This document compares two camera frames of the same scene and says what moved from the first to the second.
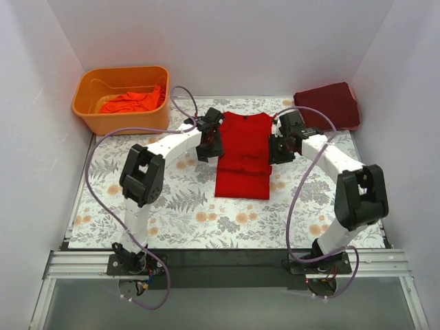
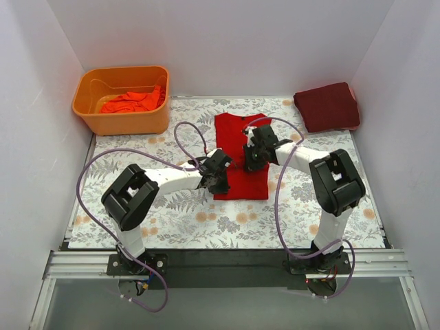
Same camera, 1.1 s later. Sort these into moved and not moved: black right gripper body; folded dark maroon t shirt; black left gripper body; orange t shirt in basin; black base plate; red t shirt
Moved: black right gripper body; black left gripper body
Not moved: red t shirt; black base plate; folded dark maroon t shirt; orange t shirt in basin
